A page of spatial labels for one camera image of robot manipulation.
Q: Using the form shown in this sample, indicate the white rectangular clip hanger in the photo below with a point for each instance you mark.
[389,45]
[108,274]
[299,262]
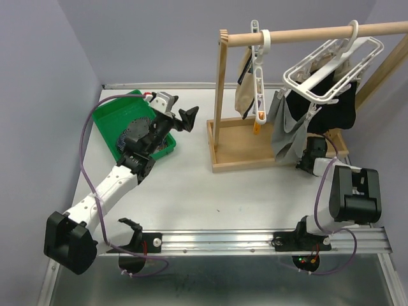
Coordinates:
[327,59]

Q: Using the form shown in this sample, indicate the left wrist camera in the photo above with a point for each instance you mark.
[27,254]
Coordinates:
[161,102]

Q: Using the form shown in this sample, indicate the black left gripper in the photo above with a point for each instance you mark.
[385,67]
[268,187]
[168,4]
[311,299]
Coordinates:
[187,119]

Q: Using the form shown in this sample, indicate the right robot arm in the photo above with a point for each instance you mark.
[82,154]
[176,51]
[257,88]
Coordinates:
[347,195]

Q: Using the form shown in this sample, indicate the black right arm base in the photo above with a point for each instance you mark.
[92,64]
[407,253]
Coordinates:
[299,240]

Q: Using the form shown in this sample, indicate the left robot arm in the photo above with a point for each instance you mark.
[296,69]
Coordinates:
[68,235]

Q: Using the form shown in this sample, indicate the orange clothes peg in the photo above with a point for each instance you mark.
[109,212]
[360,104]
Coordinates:
[259,121]

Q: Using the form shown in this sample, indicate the beige underwear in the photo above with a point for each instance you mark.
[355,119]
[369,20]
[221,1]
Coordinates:
[244,94]

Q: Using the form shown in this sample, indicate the aluminium mounting rail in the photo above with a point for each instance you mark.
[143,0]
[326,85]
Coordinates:
[239,242]

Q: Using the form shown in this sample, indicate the wooden clothes rack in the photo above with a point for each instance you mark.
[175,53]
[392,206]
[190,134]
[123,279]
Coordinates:
[232,144]

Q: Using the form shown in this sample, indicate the grey underwear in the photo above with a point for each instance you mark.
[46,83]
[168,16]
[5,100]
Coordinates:
[289,134]

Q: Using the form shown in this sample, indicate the green plastic tray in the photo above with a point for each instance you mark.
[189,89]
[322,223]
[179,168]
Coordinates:
[113,118]

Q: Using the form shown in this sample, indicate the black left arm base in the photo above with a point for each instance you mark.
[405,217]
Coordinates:
[130,236]

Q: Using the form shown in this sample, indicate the blue striped underwear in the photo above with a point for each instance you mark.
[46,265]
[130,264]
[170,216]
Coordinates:
[138,136]

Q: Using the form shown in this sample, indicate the white straight clip hanger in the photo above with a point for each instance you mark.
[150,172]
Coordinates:
[258,52]

